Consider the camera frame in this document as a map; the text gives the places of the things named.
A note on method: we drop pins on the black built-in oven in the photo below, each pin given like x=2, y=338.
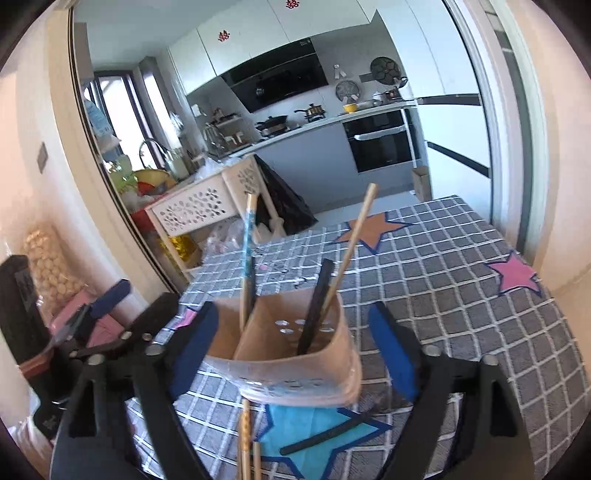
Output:
x=382, y=140

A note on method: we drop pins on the pink paper star left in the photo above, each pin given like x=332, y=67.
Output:
x=187, y=318

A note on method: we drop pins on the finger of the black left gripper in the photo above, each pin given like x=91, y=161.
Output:
x=104, y=304
x=76, y=327

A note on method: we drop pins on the blue patterned wooden chopstick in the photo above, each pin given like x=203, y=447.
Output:
x=248, y=294

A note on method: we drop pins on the white plastic utensil holder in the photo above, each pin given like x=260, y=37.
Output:
x=261, y=359

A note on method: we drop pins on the white perforated chair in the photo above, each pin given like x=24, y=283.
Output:
x=206, y=202

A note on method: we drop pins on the black spoon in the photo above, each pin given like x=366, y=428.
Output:
x=331, y=433

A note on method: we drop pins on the black range hood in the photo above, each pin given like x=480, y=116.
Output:
x=277, y=75

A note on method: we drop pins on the pink paper star right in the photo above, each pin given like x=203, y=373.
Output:
x=514, y=274

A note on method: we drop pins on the pink paper star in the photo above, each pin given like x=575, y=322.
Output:
x=514, y=274
x=187, y=318

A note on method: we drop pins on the grey checked tablecloth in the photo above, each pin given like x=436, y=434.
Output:
x=434, y=277

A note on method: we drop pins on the dotted wooden chopstick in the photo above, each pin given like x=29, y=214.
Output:
x=244, y=441

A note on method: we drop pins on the bag of white balls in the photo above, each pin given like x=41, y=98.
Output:
x=54, y=278

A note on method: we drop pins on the wooden chopstick in holder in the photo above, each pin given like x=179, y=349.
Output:
x=354, y=235

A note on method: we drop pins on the plain wooden chopstick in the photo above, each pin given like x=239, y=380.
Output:
x=257, y=461

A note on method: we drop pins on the black utensil handle in holder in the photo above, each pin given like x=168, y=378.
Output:
x=315, y=308

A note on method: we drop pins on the blue paper star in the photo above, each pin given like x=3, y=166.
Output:
x=286, y=425

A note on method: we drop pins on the orange paper star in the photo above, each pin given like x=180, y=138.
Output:
x=375, y=228

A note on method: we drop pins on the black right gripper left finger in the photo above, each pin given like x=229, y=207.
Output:
x=94, y=440

